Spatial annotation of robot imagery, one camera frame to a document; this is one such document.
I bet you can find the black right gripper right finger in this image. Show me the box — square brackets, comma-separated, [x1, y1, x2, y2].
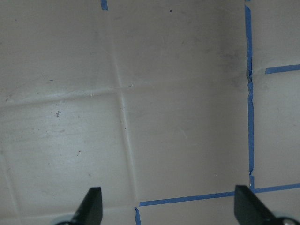
[234, 185, 300, 225]

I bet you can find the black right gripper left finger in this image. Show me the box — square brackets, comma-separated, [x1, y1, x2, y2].
[56, 187, 103, 225]

